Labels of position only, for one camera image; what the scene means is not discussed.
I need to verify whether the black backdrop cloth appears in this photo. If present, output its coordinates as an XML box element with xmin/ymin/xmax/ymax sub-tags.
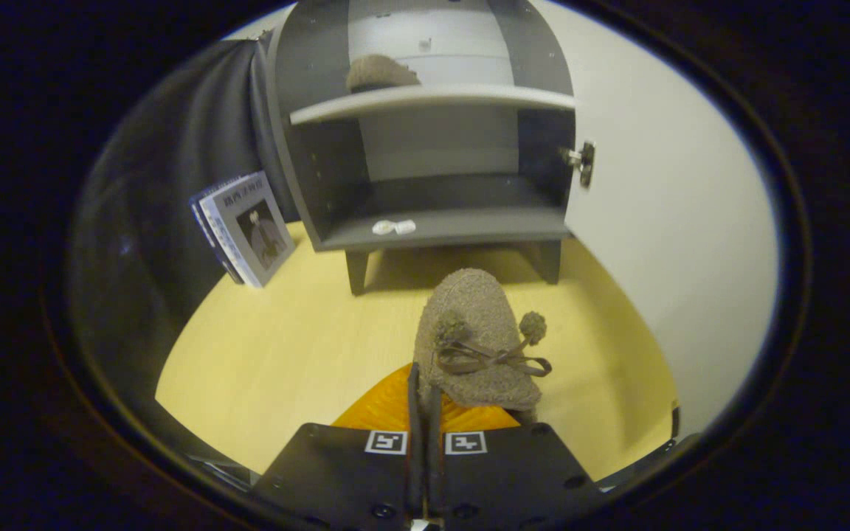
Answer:
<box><xmin>71</xmin><ymin>37</ymin><xmax>300</xmax><ymax>462</ymax></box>

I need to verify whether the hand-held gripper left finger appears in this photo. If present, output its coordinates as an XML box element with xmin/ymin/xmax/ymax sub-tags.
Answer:
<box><xmin>252</xmin><ymin>363</ymin><xmax>426</xmax><ymax>531</ymax></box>

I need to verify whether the grey cover book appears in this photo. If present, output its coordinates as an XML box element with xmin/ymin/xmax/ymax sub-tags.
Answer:
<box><xmin>200</xmin><ymin>171</ymin><xmax>297</xmax><ymax>288</ymax></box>

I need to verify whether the white shoe cabinet door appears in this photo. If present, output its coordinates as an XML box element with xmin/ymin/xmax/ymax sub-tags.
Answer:
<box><xmin>532</xmin><ymin>0</ymin><xmax>780</xmax><ymax>443</ymax></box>

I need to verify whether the metal door hinge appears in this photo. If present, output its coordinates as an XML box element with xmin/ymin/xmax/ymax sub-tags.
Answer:
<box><xmin>560</xmin><ymin>142</ymin><xmax>595</xmax><ymax>188</ymax></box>

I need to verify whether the blue spine book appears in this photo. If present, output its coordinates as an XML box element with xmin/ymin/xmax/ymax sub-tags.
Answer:
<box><xmin>189</xmin><ymin>181</ymin><xmax>245</xmax><ymax>285</ymax></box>

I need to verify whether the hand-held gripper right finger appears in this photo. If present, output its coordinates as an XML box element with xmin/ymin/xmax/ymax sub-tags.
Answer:
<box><xmin>429</xmin><ymin>387</ymin><xmax>603</xmax><ymax>531</ymax></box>

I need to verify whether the brown plush shoe with bow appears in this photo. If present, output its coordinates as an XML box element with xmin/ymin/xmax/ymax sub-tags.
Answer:
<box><xmin>414</xmin><ymin>268</ymin><xmax>553</xmax><ymax>414</ymax></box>
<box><xmin>345</xmin><ymin>54</ymin><xmax>422</xmax><ymax>94</ymax></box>

